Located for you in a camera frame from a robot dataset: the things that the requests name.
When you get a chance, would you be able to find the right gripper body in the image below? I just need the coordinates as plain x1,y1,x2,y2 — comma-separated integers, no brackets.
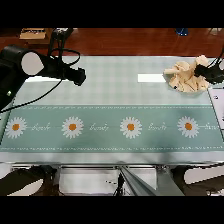
193,63,212,80

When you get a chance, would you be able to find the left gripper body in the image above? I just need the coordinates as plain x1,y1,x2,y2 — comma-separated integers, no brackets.
67,66,87,87

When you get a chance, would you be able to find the cream garment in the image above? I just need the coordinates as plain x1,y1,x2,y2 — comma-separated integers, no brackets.
163,54,210,94

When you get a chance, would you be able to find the blue object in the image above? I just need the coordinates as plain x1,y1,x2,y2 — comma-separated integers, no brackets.
175,28,190,37

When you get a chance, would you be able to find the cardboard box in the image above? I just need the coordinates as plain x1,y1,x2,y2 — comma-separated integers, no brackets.
18,28,55,46

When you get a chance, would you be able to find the black cable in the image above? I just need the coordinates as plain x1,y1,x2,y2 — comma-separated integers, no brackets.
0,79,64,114

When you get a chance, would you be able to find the silver frame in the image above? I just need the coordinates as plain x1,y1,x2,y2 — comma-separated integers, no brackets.
0,86,224,197

